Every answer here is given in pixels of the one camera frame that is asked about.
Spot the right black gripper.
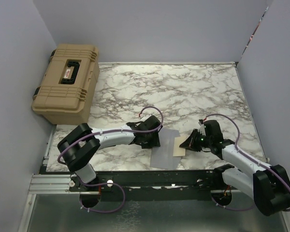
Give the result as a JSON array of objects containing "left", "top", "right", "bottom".
[{"left": 180, "top": 128, "right": 212, "bottom": 152}]

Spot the tan paper letter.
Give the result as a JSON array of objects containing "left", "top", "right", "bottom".
[{"left": 173, "top": 136, "right": 188, "bottom": 157}]

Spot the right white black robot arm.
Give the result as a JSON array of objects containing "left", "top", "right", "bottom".
[{"left": 180, "top": 120, "right": 290, "bottom": 216}]

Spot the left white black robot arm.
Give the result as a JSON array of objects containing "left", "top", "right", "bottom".
[{"left": 57, "top": 116, "right": 162, "bottom": 191}]

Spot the tan plastic tool case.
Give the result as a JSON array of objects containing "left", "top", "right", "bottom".
[{"left": 31, "top": 43, "right": 100, "bottom": 125}]

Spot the black metal base rail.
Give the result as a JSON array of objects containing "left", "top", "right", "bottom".
[{"left": 38, "top": 164, "right": 257, "bottom": 203}]

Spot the aluminium frame rail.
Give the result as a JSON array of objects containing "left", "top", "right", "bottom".
[{"left": 15, "top": 173, "right": 73, "bottom": 232}]

